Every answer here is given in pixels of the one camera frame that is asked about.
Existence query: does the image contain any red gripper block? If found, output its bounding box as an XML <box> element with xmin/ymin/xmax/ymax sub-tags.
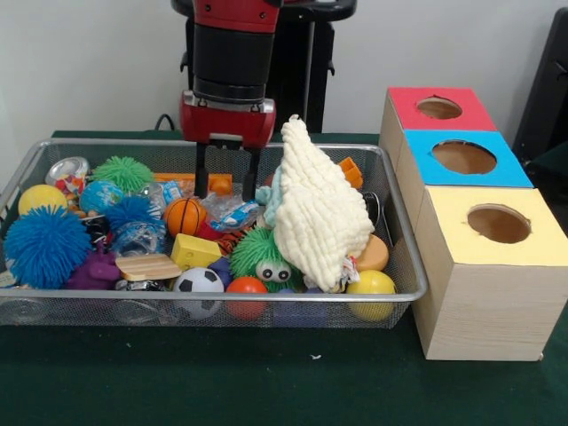
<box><xmin>179</xmin><ymin>91</ymin><xmax>276</xmax><ymax>201</ymax></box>

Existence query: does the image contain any light blue waffle cloth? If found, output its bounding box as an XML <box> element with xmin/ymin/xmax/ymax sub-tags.
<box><xmin>256</xmin><ymin>170</ymin><xmax>285</xmax><ymax>230</ymax></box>

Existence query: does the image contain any orange striped tiger plush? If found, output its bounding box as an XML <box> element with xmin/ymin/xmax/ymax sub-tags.
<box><xmin>217</xmin><ymin>228</ymin><xmax>256</xmax><ymax>257</ymax></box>

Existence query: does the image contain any cream waffle cloth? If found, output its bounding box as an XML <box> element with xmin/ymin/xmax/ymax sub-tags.
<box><xmin>272</xmin><ymin>114</ymin><xmax>376</xmax><ymax>294</ymax></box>

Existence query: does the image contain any shallow clear mesh bin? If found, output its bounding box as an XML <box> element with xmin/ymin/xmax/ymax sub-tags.
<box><xmin>0</xmin><ymin>138</ymin><xmax>430</xmax><ymax>329</ymax></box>

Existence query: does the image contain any wooden box with three holes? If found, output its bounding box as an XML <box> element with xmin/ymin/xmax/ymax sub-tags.
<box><xmin>379</xmin><ymin>86</ymin><xmax>556</xmax><ymax>362</ymax></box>

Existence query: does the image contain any small basketball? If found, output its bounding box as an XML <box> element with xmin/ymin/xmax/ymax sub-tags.
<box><xmin>163</xmin><ymin>197</ymin><xmax>209</xmax><ymax>237</ymax></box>

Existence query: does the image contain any green spiky ball with eyes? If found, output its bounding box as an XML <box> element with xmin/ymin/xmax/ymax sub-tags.
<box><xmin>229</xmin><ymin>226</ymin><xmax>305</xmax><ymax>294</ymax></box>

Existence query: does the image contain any yellow foam block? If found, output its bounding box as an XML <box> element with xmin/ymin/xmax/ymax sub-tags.
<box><xmin>170</xmin><ymin>233</ymin><xmax>222</xmax><ymax>272</ymax></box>

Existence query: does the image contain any plain green spiky ball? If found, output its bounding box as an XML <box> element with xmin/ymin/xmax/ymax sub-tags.
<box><xmin>91</xmin><ymin>154</ymin><xmax>155</xmax><ymax>194</ymax></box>

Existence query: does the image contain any small soccer ball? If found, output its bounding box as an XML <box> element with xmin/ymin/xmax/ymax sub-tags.
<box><xmin>172</xmin><ymin>266</ymin><xmax>225</xmax><ymax>320</ymax></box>

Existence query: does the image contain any orange-red ball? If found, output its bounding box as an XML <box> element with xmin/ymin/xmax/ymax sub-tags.
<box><xmin>225</xmin><ymin>277</ymin><xmax>270</xmax><ymax>321</ymax></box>

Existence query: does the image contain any yellow plastic ball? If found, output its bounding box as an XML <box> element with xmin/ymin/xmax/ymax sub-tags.
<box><xmin>345</xmin><ymin>269</ymin><xmax>398</xmax><ymax>321</ymax></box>

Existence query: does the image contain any large blue spiky ball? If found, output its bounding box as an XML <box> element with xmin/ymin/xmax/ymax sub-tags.
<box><xmin>4</xmin><ymin>206</ymin><xmax>93</xmax><ymax>290</ymax></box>

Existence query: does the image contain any dark green table cloth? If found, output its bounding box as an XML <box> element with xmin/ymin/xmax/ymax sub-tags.
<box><xmin>525</xmin><ymin>141</ymin><xmax>568</xmax><ymax>205</ymax></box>
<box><xmin>0</xmin><ymin>129</ymin><xmax>568</xmax><ymax>426</ymax></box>

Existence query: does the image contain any black chair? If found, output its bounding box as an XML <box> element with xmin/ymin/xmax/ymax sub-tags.
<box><xmin>512</xmin><ymin>7</ymin><xmax>568</xmax><ymax>156</ymax></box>

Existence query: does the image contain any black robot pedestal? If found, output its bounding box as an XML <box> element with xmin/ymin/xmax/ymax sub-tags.
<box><xmin>170</xmin><ymin>0</ymin><xmax>359</xmax><ymax>134</ymax></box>

